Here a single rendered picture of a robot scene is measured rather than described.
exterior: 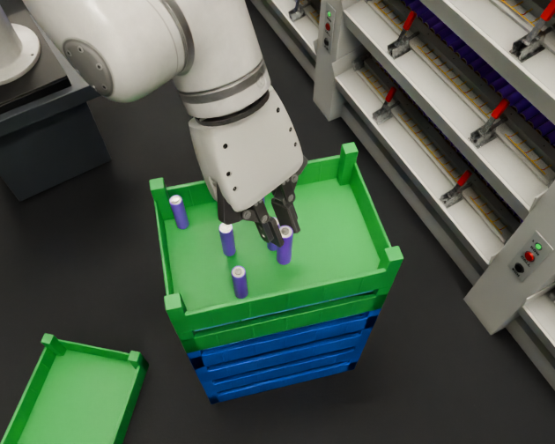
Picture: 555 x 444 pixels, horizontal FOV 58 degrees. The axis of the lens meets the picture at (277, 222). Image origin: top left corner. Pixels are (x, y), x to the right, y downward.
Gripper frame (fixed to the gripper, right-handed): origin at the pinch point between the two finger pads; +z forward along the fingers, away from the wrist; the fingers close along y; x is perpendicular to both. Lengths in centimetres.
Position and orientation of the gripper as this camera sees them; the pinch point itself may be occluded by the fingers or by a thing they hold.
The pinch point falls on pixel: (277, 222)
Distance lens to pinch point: 56.5
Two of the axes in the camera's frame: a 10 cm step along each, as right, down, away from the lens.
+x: 6.3, 3.3, -7.1
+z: 2.9, 7.5, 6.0
